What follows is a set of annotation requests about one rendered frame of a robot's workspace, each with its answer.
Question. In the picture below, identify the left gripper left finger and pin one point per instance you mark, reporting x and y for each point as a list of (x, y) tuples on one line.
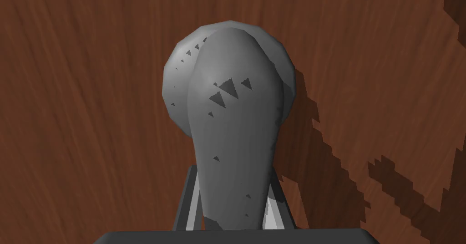
[(189, 204)]

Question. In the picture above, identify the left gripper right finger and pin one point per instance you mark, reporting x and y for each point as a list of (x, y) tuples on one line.
[(277, 207)]

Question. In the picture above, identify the brown wooden door leaf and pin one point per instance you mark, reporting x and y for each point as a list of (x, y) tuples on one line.
[(72, 109)]

